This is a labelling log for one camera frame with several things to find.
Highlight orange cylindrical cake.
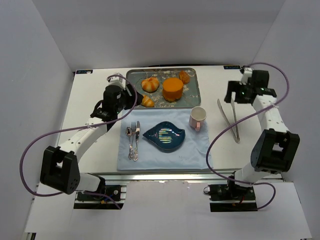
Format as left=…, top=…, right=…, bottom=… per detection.
left=162, top=77, right=184, bottom=102

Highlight light blue cloth mat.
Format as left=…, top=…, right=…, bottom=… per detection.
left=117, top=108, right=210, bottom=171

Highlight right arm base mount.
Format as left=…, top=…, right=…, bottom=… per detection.
left=203, top=184, right=258, bottom=213

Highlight dark blue leaf plate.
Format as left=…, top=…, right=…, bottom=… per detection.
left=142, top=121, right=186, bottom=152

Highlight pink mug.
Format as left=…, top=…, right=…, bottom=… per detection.
left=189, top=106, right=207, bottom=132

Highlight silver spoon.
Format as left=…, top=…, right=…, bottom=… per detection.
left=125, top=127, right=133, bottom=160

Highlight floral metal tray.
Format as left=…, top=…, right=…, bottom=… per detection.
left=126, top=67, right=201, bottom=109

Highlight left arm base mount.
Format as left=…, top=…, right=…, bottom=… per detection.
left=73, top=185, right=127, bottom=210

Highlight round striped bread bun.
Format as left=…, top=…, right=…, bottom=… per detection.
left=141, top=77, right=160, bottom=93

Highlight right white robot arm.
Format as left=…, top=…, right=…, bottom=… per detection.
left=224, top=67, right=300, bottom=188

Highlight striped croissant bread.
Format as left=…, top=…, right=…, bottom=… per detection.
left=141, top=94, right=155, bottom=108

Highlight small brown pastry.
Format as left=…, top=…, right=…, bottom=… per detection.
left=179, top=70, right=190, bottom=85

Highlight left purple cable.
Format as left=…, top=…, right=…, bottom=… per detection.
left=19, top=74, right=138, bottom=210

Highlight silver table knife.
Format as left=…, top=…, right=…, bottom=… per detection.
left=133, top=121, right=141, bottom=162

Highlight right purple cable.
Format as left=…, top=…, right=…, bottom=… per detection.
left=206, top=62, right=290, bottom=210

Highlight purple cable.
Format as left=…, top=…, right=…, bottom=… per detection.
left=19, top=74, right=138, bottom=210
left=206, top=62, right=290, bottom=210

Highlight silver fork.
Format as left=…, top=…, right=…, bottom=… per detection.
left=130, top=121, right=137, bottom=159

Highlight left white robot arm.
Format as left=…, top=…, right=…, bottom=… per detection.
left=40, top=83, right=144, bottom=195

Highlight aluminium frame rail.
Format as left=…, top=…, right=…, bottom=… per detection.
left=96, top=172, right=225, bottom=181

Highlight metal tongs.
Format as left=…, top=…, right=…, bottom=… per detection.
left=216, top=97, right=241, bottom=144

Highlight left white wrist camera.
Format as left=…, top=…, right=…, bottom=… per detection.
left=107, top=72, right=126, bottom=88

